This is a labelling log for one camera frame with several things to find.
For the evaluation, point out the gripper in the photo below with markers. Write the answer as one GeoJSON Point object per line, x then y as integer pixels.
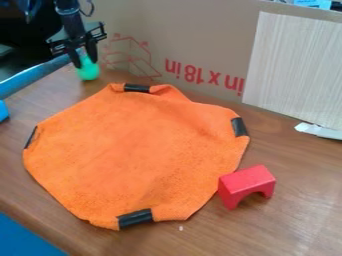
{"type": "Point", "coordinates": [79, 37]}

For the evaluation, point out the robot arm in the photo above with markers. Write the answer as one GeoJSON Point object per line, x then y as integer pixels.
{"type": "Point", "coordinates": [70, 15]}

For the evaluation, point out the red arch block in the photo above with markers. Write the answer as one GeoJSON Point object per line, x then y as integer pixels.
{"type": "Point", "coordinates": [244, 185]}

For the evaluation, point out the cardboard box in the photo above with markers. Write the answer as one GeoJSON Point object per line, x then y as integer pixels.
{"type": "Point", "coordinates": [187, 43]}

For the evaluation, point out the orange cloth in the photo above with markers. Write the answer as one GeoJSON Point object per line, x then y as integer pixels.
{"type": "Point", "coordinates": [133, 153]}

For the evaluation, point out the green toy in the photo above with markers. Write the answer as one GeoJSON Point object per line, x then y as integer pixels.
{"type": "Point", "coordinates": [89, 70]}

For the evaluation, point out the white board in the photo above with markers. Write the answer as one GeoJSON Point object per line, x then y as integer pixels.
{"type": "Point", "coordinates": [296, 68]}

